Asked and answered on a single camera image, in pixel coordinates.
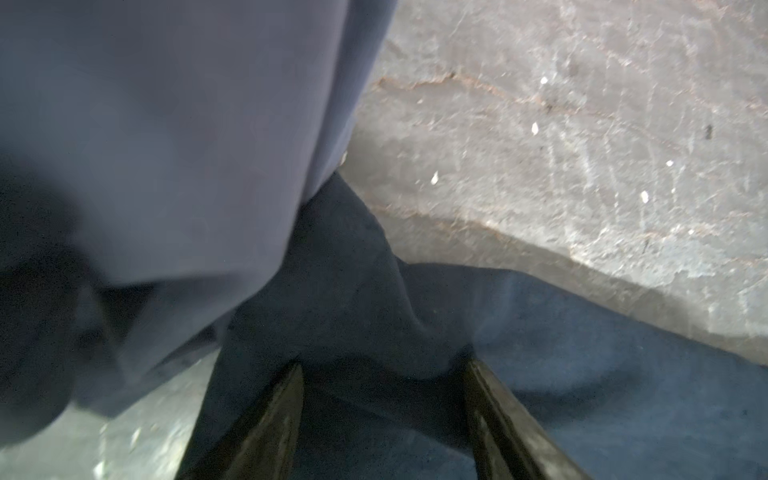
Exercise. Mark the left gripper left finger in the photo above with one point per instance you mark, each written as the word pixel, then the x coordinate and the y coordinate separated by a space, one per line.
pixel 262 443

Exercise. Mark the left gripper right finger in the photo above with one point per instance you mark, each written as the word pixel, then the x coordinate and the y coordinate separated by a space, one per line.
pixel 507 442

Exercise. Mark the grey-blue tank top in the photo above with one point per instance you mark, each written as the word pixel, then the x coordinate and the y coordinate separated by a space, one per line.
pixel 154 156

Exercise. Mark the navy red-trimmed tank top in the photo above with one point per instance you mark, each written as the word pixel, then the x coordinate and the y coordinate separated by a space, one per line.
pixel 383 344

